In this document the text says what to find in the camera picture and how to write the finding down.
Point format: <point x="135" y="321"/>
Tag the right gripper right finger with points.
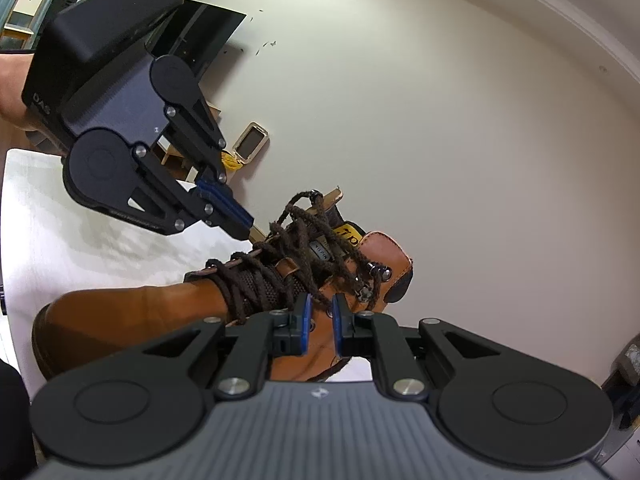
<point x="378" y="338"/>

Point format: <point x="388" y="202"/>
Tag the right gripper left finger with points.
<point x="264" y="337"/>

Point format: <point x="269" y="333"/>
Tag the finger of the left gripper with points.
<point x="219" y="197"/>
<point x="230" y="225"/>

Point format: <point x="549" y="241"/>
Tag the dark brown shoelace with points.
<point x="301" y="253"/>

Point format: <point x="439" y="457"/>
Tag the tan leather boot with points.
<point x="87" y="325"/>

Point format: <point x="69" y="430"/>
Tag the person's left hand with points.
<point x="13" y="72"/>

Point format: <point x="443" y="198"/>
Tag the white wooden tv cabinet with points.
<point x="191" y="140"/>

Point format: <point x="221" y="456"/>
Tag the white pedal trash bin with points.
<point x="244" y="150"/>

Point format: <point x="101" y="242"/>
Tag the black flat television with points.
<point x="196" y="32"/>

